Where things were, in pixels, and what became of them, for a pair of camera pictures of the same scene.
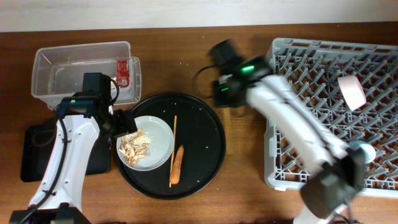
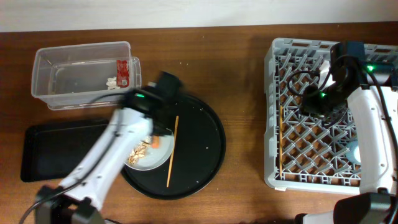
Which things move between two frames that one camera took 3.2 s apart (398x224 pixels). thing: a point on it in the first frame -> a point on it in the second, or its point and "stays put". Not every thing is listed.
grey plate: [161, 143] stays put
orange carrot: [176, 168] -> [155, 142]
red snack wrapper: [122, 73] stays put
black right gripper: [219, 104] -> [308, 104]
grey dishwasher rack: [313, 70] stays put
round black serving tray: [199, 132] stays put
